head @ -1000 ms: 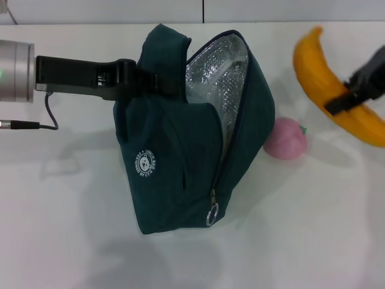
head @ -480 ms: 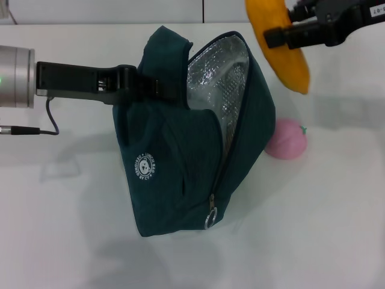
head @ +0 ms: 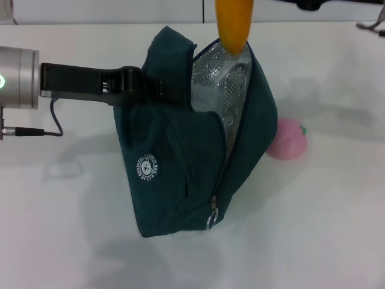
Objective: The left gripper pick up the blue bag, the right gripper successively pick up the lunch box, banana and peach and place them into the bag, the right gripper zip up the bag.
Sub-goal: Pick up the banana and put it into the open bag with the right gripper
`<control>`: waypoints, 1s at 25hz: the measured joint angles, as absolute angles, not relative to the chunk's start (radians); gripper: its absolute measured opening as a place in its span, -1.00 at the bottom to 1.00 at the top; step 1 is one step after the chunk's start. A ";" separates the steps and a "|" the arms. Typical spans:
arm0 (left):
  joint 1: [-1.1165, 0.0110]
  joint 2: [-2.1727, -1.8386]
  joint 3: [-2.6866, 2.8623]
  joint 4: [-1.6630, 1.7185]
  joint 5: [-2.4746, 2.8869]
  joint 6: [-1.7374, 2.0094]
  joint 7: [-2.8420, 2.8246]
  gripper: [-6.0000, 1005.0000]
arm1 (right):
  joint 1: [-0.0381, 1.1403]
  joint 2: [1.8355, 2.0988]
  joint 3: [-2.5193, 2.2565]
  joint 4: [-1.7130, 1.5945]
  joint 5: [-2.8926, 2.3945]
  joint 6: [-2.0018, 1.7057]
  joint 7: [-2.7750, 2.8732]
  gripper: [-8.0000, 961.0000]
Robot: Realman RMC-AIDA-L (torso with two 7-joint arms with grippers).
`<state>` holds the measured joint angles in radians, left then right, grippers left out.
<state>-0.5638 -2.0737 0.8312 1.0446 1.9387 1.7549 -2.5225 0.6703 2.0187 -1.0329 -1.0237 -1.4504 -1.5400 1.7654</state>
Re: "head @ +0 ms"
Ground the dark teal lunch bag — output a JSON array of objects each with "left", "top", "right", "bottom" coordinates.
[{"left": 113, "top": 25, "right": 279, "bottom": 239}]

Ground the right gripper cable with plug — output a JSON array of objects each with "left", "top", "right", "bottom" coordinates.
[{"left": 356, "top": 11, "right": 385, "bottom": 37}]

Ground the yellow banana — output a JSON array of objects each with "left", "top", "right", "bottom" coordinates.
[{"left": 215, "top": 0, "right": 256, "bottom": 57}]

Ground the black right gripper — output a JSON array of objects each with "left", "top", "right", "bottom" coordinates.
[{"left": 296, "top": 0, "right": 330, "bottom": 10}]

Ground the gripper cable with plug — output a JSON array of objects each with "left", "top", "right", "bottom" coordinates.
[
  {"left": 356, "top": 11, "right": 385, "bottom": 37},
  {"left": 1, "top": 96, "right": 64, "bottom": 138}
]

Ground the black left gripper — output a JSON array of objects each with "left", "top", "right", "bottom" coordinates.
[{"left": 38, "top": 61, "right": 189, "bottom": 108}]

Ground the white wall box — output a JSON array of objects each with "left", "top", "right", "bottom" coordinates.
[{"left": 0, "top": 0, "right": 15, "bottom": 18}]

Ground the pink toy peach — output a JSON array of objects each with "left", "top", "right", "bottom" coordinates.
[{"left": 266, "top": 117, "right": 309, "bottom": 160}]

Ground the left gripper cable with plug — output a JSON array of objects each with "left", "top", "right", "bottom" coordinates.
[{"left": 1, "top": 96, "right": 64, "bottom": 138}]

